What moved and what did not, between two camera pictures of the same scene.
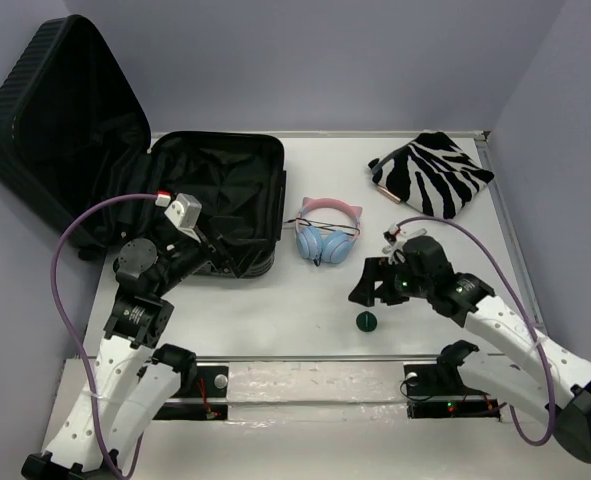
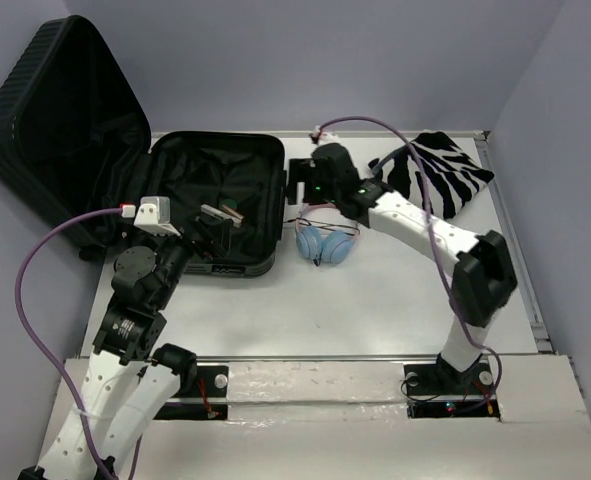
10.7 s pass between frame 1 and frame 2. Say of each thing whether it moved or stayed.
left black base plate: stayed
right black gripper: moved
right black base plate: stayed
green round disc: moved
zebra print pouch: stayed
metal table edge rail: stayed
